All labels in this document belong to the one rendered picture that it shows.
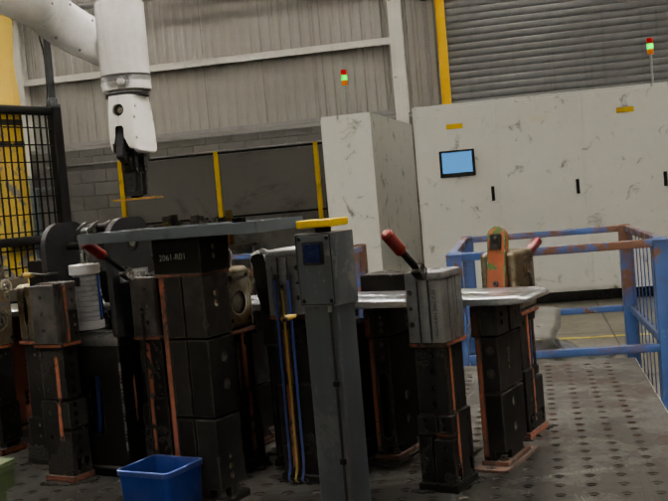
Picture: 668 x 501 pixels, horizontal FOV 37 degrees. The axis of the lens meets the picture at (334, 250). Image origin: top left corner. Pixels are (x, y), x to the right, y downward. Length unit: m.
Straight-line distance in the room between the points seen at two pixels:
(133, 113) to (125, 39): 0.13
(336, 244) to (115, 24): 0.55
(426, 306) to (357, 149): 8.31
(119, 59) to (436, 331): 0.70
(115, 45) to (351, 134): 8.23
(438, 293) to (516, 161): 8.21
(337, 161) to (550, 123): 2.09
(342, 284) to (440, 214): 8.32
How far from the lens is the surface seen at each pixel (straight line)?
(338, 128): 9.95
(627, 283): 4.91
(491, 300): 1.69
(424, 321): 1.61
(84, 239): 1.74
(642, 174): 9.86
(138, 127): 1.73
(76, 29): 1.85
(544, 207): 9.80
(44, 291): 1.93
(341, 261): 1.51
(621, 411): 2.17
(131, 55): 1.75
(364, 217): 9.89
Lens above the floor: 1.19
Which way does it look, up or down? 3 degrees down
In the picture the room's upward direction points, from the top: 5 degrees counter-clockwise
